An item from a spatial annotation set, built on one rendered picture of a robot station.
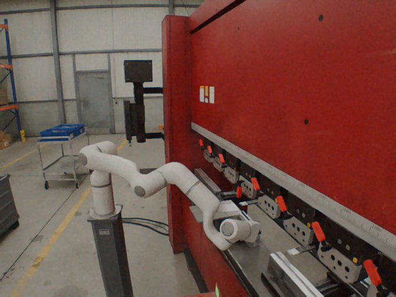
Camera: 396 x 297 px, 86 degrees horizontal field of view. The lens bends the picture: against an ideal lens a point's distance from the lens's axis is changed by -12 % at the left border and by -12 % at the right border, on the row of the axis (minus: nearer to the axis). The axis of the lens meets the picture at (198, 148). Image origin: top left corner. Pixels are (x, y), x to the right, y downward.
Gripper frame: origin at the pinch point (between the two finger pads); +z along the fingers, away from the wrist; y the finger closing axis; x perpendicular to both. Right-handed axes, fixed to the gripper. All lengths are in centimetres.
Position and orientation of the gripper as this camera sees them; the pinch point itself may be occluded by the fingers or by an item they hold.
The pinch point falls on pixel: (257, 231)
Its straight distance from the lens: 131.0
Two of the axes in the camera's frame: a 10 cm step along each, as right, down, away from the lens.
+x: -7.3, -1.8, 6.5
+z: 5.9, 3.1, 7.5
